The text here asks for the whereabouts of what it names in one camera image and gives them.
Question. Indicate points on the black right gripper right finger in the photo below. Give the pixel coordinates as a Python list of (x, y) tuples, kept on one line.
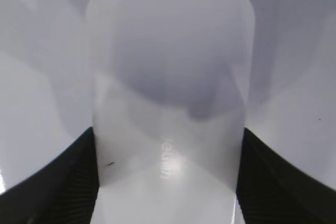
[(271, 190)]

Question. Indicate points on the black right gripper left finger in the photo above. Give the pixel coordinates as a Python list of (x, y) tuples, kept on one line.
[(64, 191)]

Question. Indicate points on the white whiteboard eraser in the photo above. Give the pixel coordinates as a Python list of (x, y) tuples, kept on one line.
[(171, 81)]

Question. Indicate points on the white framed whiteboard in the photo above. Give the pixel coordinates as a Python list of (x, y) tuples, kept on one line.
[(45, 76)]

